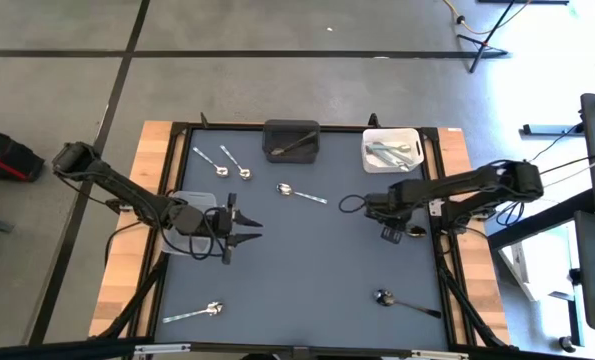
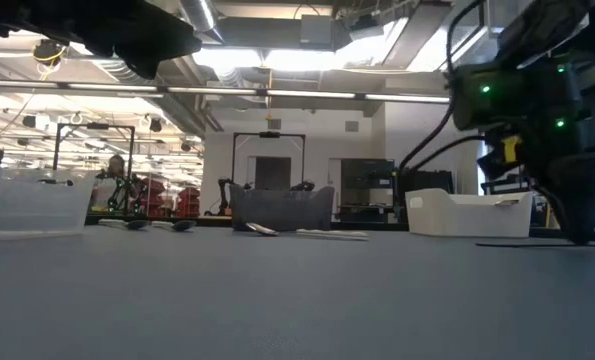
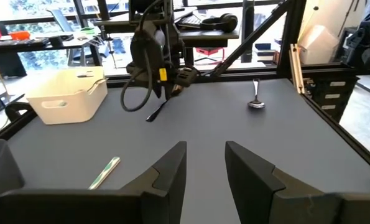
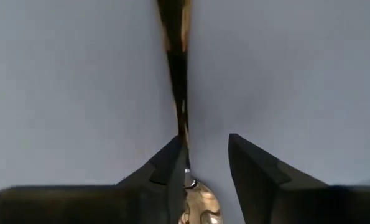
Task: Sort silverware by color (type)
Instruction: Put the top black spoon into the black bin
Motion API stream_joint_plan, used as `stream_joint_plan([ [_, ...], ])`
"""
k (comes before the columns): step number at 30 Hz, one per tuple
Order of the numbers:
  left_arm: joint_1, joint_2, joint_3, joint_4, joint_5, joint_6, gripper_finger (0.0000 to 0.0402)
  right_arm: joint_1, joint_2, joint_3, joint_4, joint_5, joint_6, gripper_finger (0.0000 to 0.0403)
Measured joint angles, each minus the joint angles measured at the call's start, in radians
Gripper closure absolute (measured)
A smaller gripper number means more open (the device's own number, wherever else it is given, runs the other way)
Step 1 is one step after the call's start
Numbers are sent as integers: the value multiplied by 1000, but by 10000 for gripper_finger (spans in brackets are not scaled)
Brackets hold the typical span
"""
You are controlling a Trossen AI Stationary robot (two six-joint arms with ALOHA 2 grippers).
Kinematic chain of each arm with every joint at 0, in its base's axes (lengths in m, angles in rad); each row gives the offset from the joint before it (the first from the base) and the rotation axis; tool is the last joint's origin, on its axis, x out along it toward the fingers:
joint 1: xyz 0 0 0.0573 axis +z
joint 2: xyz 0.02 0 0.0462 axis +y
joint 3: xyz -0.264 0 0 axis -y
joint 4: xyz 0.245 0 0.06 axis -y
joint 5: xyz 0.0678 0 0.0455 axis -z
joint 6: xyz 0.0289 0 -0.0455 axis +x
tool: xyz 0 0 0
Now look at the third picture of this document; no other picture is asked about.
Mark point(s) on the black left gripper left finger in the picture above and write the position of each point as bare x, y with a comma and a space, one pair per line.
169, 186

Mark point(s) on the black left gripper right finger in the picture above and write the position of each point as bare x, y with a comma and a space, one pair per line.
250, 186

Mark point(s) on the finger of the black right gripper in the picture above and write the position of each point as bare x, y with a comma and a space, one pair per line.
160, 90
174, 90

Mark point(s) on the black cutlery piece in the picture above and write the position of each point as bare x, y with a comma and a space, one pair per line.
155, 113

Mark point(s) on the silver metal spoon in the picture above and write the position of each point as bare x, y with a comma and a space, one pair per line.
256, 104

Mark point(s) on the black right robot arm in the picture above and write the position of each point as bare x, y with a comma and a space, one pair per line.
147, 9

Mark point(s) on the black keyboard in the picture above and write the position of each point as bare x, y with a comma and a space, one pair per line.
189, 21

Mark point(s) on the red floor tray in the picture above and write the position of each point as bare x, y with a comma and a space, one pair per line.
209, 51

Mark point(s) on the black desk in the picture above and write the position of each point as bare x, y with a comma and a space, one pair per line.
203, 34

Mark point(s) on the green object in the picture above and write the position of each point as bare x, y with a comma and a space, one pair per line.
87, 30

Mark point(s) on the black headphones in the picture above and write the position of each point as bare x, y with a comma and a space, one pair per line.
228, 23

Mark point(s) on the black pole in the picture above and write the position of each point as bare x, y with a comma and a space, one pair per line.
247, 31

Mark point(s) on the white plastic bin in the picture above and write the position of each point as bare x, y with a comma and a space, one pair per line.
66, 112

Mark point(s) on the blue boxes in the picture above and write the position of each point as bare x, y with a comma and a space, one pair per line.
262, 46

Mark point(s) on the black cup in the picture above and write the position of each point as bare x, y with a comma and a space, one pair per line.
56, 42

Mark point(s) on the black drawer cabinet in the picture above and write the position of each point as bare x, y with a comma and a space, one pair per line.
315, 93

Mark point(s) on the light wooden strip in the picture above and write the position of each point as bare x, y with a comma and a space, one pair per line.
298, 71

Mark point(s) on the dark desk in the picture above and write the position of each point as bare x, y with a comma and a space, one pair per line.
23, 46

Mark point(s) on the orange object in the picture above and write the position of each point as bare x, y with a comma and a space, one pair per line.
20, 35

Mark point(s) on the beige cardboard box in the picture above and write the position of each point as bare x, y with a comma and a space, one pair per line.
318, 46

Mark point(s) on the dark grey plastic bin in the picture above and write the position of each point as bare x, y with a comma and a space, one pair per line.
4, 174

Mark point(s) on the black machine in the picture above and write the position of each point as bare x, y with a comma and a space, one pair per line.
368, 56

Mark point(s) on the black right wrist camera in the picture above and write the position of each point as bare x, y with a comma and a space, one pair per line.
186, 77

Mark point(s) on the black diagonal frame strut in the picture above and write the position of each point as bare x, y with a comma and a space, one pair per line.
250, 37

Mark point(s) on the black table frame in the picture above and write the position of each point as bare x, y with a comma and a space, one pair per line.
265, 74

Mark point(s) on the black frame upright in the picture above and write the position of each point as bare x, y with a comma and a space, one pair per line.
292, 37

